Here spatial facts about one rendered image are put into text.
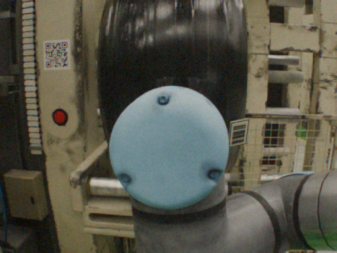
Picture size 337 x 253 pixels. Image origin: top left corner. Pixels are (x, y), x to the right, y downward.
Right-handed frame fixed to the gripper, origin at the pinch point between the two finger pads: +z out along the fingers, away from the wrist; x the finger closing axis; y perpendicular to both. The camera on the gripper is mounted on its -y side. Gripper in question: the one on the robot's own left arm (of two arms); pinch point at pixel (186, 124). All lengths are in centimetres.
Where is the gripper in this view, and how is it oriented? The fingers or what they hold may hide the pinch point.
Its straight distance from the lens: 52.8
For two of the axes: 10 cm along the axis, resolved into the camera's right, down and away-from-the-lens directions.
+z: 0.8, -1.0, 9.9
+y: 0.1, -9.9, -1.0
